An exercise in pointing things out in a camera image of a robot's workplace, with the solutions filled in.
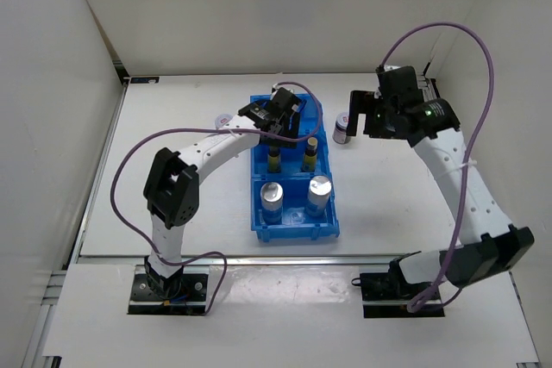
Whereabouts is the yellow small bottle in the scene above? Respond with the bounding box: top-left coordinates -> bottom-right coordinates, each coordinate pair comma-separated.
301,137 -> 318,172
267,147 -> 281,173

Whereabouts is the silver-lid shaker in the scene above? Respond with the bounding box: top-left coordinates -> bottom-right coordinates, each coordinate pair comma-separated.
260,182 -> 284,224
305,175 -> 332,217

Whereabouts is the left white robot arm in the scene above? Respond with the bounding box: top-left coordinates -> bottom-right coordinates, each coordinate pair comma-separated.
144,87 -> 303,299

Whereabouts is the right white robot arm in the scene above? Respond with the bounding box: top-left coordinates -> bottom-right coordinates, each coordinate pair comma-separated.
347,66 -> 535,299

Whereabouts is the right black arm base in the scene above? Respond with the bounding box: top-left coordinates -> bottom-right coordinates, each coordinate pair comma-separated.
351,272 -> 445,319

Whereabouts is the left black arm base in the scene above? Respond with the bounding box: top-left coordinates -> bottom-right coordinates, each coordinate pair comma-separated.
127,266 -> 210,316

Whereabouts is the blue three-compartment bin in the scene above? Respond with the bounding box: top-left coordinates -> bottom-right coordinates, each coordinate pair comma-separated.
249,92 -> 341,245

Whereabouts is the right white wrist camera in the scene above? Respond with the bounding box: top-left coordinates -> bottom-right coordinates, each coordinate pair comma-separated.
375,65 -> 401,73

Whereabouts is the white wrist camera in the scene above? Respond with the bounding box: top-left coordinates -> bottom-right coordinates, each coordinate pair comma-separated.
270,84 -> 295,100
375,65 -> 401,73

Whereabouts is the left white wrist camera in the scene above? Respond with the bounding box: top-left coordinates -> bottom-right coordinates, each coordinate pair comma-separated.
270,84 -> 295,100

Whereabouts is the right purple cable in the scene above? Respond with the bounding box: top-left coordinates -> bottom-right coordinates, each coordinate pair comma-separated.
381,21 -> 496,314

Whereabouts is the aluminium front rail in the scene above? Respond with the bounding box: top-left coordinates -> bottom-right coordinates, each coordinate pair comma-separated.
76,252 -> 393,293

